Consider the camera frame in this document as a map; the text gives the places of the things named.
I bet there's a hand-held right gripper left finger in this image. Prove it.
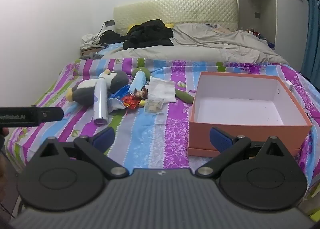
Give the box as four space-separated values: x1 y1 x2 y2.
31 126 129 179

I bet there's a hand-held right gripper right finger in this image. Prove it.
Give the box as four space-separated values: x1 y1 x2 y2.
195 126 295 178

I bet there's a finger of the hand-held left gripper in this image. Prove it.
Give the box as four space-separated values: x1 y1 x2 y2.
32 105 64 123

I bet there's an orange cardboard box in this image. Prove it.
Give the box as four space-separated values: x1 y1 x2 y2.
187 71 314 158

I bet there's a blue snack bag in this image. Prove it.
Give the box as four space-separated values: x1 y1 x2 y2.
107 85 131 113

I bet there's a small red dress doll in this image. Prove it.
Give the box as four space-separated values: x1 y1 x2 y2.
122 88 149 111

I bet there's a small clear plastic packet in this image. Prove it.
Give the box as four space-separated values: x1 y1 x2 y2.
144 98 164 114

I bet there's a blue face mask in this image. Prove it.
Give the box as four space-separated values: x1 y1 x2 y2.
127 70 147 95

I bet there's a white gauze cloth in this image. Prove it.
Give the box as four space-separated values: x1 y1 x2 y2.
147 76 177 103

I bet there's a person's left hand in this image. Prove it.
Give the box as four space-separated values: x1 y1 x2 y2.
0 127 9 144

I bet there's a white spray can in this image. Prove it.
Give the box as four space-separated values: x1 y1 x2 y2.
93 72 109 126

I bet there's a grey white penguin plush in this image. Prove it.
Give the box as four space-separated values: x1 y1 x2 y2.
66 69 129 106

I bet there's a striped floral bed sheet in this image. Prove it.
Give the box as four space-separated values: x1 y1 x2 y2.
5 57 320 196

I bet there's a dark grey cloth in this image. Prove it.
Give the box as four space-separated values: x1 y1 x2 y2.
79 52 103 60

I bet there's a brown cardboard box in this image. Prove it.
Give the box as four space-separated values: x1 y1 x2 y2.
79 45 106 57

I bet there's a long green plush toy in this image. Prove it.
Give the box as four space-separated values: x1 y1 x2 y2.
132 67 196 105

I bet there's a white crumpled cloth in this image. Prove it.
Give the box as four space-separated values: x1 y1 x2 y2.
80 33 101 47

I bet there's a light blue cloth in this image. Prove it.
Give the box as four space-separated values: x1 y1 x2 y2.
99 42 126 55

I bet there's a black clothes pile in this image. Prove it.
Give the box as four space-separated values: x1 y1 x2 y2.
99 30 126 44

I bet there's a grey duvet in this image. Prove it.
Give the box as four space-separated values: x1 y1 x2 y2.
100 22 290 66

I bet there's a group of cosmetic bottles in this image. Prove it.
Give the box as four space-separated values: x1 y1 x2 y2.
246 27 268 41

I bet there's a black jacket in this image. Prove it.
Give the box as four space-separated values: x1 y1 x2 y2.
122 19 174 50

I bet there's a yellow pillow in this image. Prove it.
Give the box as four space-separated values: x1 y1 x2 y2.
128 22 174 31

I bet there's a blue curtain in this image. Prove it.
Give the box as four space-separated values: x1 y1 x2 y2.
301 0 320 82

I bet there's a grey wardrobe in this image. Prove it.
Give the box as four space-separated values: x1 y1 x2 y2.
236 0 311 74

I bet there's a cream quilted headboard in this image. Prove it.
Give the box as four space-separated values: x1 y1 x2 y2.
113 0 238 37

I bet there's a white charging cable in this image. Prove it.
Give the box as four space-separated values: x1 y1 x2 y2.
286 81 311 110

